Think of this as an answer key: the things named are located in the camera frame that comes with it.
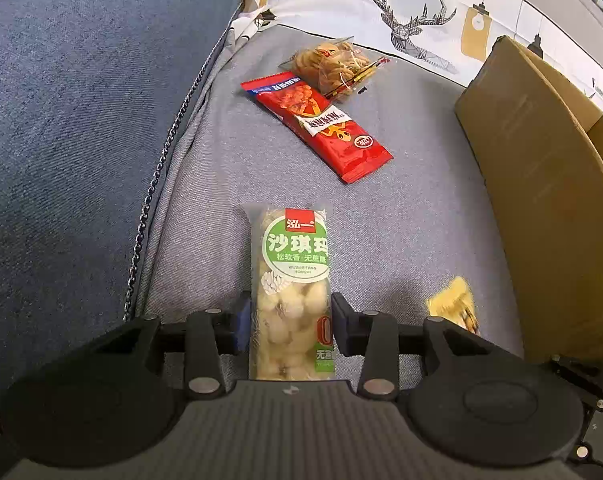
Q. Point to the grey deer printed bedsheet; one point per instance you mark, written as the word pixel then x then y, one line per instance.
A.
pixel 206 185

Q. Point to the clear packet of noodle snack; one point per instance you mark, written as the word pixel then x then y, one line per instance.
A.
pixel 331 62

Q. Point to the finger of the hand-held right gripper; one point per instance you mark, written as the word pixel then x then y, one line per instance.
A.
pixel 581 382

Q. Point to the cardboard box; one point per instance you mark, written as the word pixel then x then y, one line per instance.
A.
pixel 546 210

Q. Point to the red snack packet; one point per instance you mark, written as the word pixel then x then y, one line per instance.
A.
pixel 326 130

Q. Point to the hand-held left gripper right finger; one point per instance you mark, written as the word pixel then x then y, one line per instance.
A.
pixel 341 326

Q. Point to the green label puffed snack packet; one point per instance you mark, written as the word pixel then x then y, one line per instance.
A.
pixel 291 305

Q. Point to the yellow snack packet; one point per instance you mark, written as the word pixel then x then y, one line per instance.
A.
pixel 456 305

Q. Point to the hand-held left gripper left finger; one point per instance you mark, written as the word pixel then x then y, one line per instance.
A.
pixel 241 326

